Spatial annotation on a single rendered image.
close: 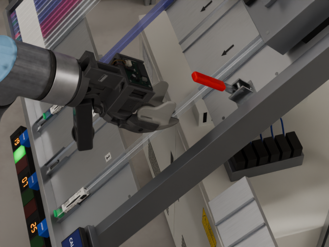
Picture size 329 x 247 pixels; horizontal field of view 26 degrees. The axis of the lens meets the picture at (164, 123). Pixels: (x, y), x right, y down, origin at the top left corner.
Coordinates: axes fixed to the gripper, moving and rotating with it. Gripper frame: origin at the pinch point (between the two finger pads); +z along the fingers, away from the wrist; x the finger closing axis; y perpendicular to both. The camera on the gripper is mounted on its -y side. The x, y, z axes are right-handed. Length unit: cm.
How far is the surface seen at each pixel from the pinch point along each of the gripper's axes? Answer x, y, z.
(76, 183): 3.8, -23.8, -3.1
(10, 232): 45, -97, 26
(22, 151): 21.6, -36.9, -4.6
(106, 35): 120, -70, 63
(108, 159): 2.8, -15.1, -1.6
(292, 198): -2.0, -11.0, 39.8
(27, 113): 25.4, -29.7, -6.5
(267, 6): -1.1, 26.1, -0.6
